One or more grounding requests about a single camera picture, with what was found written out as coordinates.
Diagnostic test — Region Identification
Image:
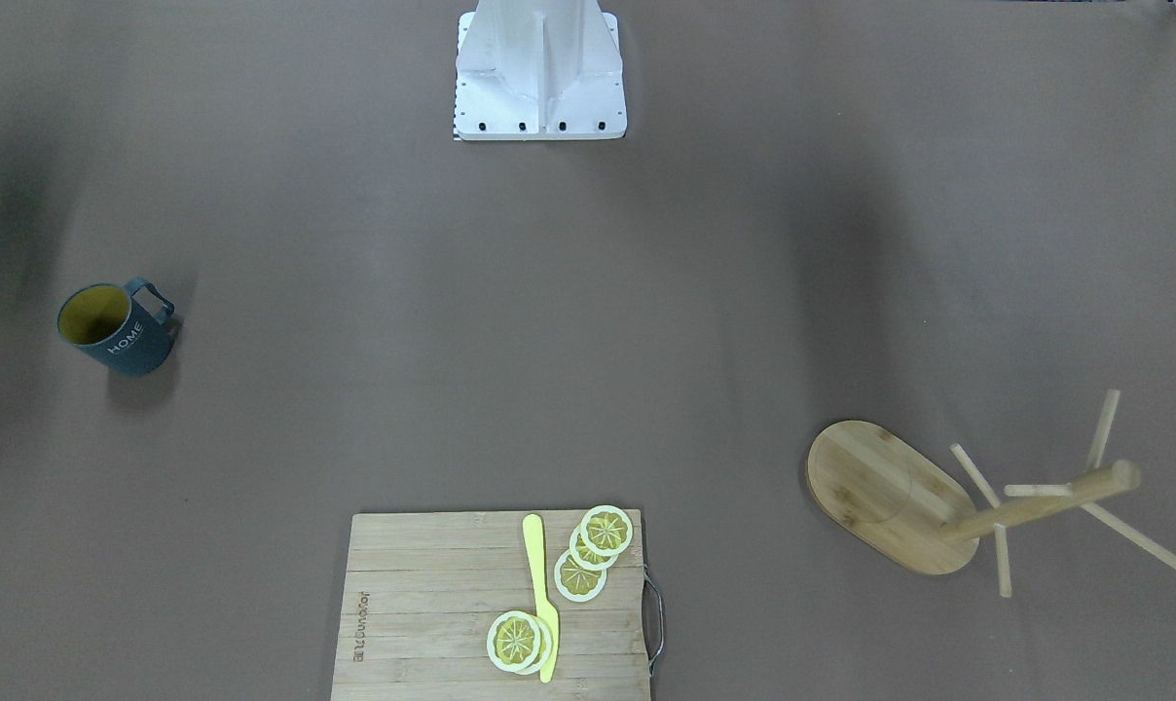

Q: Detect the dark blue mug yellow inside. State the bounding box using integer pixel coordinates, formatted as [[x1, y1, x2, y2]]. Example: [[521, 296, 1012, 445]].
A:
[[55, 278, 175, 378]]

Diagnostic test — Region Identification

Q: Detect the bamboo cup storage rack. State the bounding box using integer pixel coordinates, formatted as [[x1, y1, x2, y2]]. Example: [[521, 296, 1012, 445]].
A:
[[806, 389, 1176, 597]]

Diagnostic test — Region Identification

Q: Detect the lemon slice top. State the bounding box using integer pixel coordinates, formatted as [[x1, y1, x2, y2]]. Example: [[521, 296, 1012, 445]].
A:
[[579, 505, 636, 558]]

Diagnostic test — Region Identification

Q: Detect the yellow plastic knife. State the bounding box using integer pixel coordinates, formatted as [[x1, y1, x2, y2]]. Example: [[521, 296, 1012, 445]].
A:
[[522, 513, 561, 683]]

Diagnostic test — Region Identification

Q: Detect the lemon slice under front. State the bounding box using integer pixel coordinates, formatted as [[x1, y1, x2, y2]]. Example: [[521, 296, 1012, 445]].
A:
[[516, 616, 553, 676]]

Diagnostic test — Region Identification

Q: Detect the bamboo cutting board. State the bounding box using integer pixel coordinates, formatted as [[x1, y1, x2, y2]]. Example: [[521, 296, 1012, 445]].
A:
[[330, 507, 667, 700]]

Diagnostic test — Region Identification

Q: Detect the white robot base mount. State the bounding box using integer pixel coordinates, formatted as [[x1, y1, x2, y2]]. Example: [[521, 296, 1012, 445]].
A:
[[452, 1, 628, 141]]

